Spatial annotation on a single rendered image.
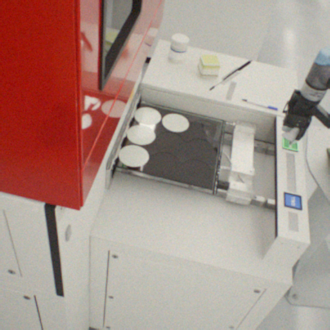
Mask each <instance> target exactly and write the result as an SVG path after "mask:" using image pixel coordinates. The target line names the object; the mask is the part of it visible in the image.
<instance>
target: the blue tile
mask: <svg viewBox="0 0 330 330"><path fill-rule="evenodd" d="M286 205H288V206H293V207H296V208H300V197H296V196H292V195H287V194H286Z"/></svg>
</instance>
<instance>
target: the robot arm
mask: <svg viewBox="0 0 330 330"><path fill-rule="evenodd" d="M328 89H330V47H325V48H322V49H321V50H320V51H319V53H318V55H317V56H316V58H315V59H314V61H313V64H312V66H311V68H310V70H309V73H308V75H307V76H306V78H305V80H304V82H303V84H302V86H301V88H300V89H299V90H297V89H294V91H293V93H292V95H291V97H290V100H287V102H286V105H285V108H286V106H287V110H285V108H284V110H283V112H282V113H284V114H285V115H286V116H285V117H284V120H283V127H282V130H283V131H284V132H285V133H283V134H282V137H283V138H285V139H287V140H289V145H293V144H295V143H296V142H298V141H299V140H300V139H301V138H302V137H303V136H304V134H306V131H307V129H308V127H309V126H310V124H311V121H312V117H313V116H315V117H316V118H317V119H318V120H319V121H320V122H321V123H322V124H323V125H324V126H326V127H327V128H328V129H329V128H330V114H329V113H327V112H326V111H325V110H324V109H323V108H322V107H321V105H320V103H321V100H322V99H323V98H324V96H325V94H326V92H327V90H328Z"/></svg>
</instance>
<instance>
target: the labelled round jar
mask: <svg viewBox="0 0 330 330"><path fill-rule="evenodd" d="M188 44H189V37H187V36H185V35H183V34H175V35H173V36H172V39H171V46H170V54H169V59H170V60H171V61H173V62H174V63H182V62H184V60H185V57H186V52H187V47H188Z"/></svg>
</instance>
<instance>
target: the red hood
mask: <svg viewBox="0 0 330 330"><path fill-rule="evenodd" d="M164 5H165V0H0V192H2V193H7V194H11V195H15V196H19V197H24V198H27V199H32V200H37V201H40V202H45V203H49V204H53V205H56V206H62V207H65V208H70V209H74V210H78V211H80V210H81V208H82V207H83V206H84V204H85V202H86V199H87V197H88V195H89V192H90V189H91V187H92V184H93V182H94V180H95V178H96V175H97V173H98V170H99V168H100V166H101V163H102V160H103V158H104V157H105V155H106V152H107V151H108V148H109V145H110V143H111V141H112V139H113V136H114V134H115V130H116V129H117V126H118V123H119V121H120V119H121V117H122V114H123V112H124V109H125V107H126V104H127V102H128V99H129V97H130V95H131V92H132V91H133V89H134V87H135V84H136V82H137V79H138V78H139V74H140V72H141V70H142V67H143V65H144V62H145V60H146V58H147V56H148V53H149V51H150V48H151V45H152V43H153V40H154V38H155V36H156V34H157V31H158V29H159V27H160V26H161V23H162V19H163V13H164Z"/></svg>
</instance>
